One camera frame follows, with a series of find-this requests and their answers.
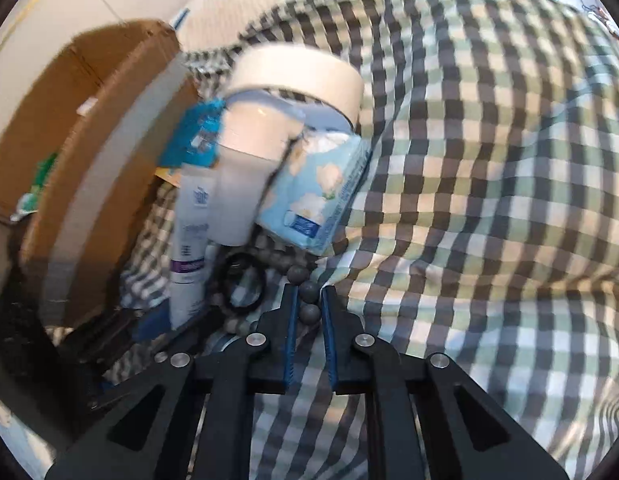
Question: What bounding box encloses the black hair tie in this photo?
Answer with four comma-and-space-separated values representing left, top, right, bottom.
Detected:
218, 252, 267, 314

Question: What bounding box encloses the white plastic bottle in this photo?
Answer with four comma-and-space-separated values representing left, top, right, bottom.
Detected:
209, 94, 308, 248

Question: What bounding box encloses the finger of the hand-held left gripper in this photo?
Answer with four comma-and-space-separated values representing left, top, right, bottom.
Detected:
116, 305, 210, 376

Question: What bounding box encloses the green packet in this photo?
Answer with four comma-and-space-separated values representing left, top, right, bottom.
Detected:
9, 151, 59, 224

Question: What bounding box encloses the white tape roll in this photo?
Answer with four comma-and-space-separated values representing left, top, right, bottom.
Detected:
228, 44, 365, 130

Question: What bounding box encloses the teal packet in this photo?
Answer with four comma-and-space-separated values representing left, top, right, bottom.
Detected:
156, 99, 228, 169

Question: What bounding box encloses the brown flat box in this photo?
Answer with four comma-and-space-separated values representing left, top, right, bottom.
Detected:
154, 166, 183, 187

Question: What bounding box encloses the grey bead bracelet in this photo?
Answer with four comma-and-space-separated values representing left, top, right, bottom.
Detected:
208, 246, 324, 337

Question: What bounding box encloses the light blue tissue packet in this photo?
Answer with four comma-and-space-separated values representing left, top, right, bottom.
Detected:
253, 124, 373, 257

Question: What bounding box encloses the white tube purple label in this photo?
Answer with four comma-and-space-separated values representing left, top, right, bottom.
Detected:
168, 164, 216, 332

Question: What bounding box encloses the brown cardboard box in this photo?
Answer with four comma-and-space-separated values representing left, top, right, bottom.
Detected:
0, 19, 204, 330

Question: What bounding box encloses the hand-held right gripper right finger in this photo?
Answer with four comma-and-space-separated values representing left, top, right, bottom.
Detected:
319, 285, 570, 480

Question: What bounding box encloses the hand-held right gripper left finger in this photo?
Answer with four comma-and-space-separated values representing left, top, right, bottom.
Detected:
44, 284, 300, 480

